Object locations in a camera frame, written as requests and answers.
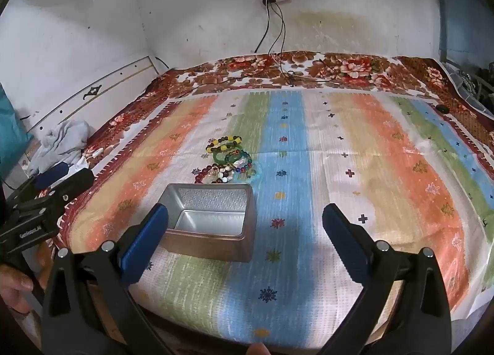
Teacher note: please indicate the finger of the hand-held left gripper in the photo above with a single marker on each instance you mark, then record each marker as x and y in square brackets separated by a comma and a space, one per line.
[73, 185]
[50, 177]

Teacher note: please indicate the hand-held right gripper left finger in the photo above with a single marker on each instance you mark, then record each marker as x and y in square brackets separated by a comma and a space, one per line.
[144, 241]

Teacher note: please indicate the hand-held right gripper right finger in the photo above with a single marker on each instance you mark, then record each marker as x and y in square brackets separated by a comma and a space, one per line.
[345, 241]

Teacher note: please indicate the copper metal tin box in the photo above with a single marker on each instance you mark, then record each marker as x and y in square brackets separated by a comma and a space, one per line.
[210, 223]

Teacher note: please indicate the person's left hand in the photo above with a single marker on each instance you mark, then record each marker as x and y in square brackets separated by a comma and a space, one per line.
[15, 287]

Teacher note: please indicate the person's right hand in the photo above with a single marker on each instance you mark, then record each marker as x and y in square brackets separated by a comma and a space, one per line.
[257, 350]

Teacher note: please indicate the grey cloth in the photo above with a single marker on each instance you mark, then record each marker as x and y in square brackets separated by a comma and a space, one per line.
[61, 142]

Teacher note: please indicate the teal bag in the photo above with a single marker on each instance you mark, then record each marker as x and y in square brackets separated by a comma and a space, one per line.
[11, 131]

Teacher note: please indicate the striped woven blanket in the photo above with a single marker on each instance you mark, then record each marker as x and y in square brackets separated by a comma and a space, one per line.
[308, 185]

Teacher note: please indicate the white headboard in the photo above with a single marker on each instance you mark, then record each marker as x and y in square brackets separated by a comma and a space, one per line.
[96, 83]

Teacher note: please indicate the small black object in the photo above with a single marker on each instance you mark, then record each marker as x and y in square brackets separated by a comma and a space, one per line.
[442, 109]

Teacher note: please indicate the blue curtain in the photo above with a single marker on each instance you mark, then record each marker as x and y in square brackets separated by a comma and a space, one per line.
[463, 15]

